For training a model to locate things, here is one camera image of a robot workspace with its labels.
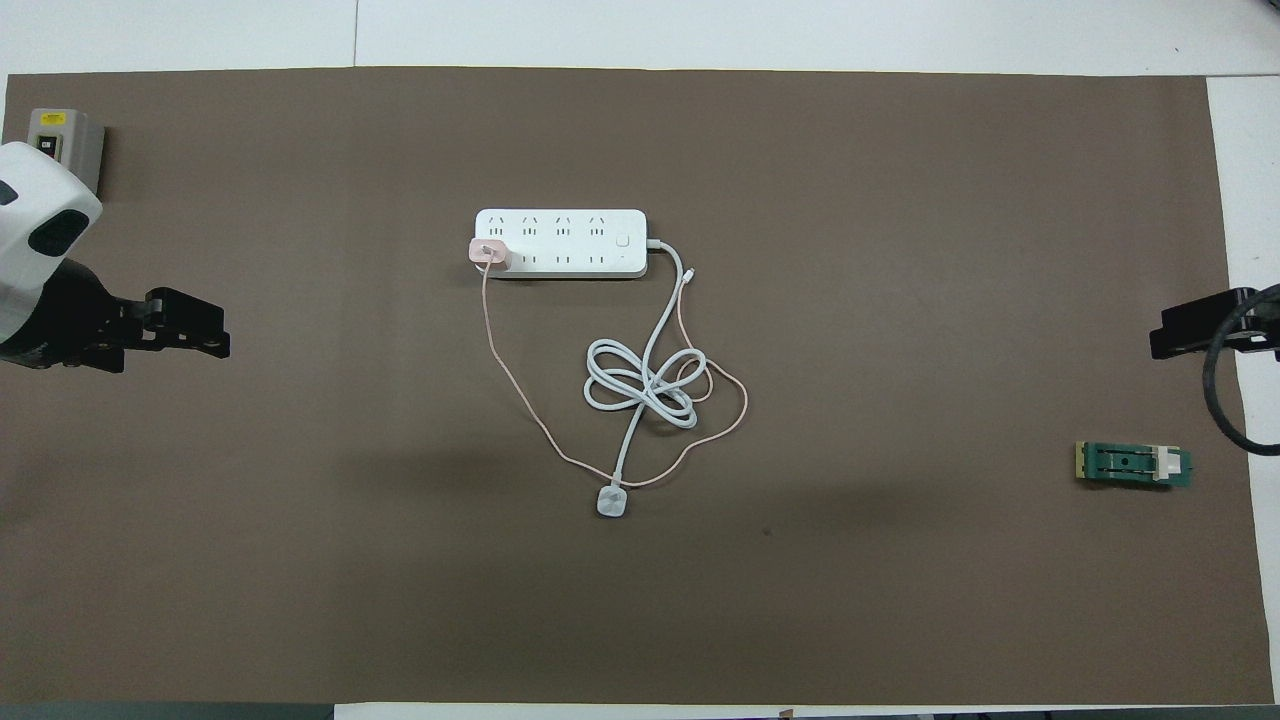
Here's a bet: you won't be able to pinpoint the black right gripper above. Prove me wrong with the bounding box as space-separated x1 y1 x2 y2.
1149 285 1280 362

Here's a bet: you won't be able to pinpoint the grey button control box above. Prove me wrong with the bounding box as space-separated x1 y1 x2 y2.
28 108 106 197

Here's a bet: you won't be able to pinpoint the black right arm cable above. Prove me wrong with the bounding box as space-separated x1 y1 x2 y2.
1202 285 1280 457

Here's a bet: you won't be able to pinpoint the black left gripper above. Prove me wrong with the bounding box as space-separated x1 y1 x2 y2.
0 258 232 373

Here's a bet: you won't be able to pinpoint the green knife switch yellow base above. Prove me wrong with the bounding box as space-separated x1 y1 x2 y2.
1075 440 1195 491

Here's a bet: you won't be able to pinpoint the brown table mat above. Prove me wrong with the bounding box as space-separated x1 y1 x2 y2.
0 66 1259 706

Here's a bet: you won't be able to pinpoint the white power cord with plug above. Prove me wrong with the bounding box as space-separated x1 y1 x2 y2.
584 238 706 518

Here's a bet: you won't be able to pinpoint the pink charging cable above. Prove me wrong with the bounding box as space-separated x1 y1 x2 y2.
480 262 749 491

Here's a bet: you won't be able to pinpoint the white power strip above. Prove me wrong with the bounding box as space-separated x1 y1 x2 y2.
475 208 648 281

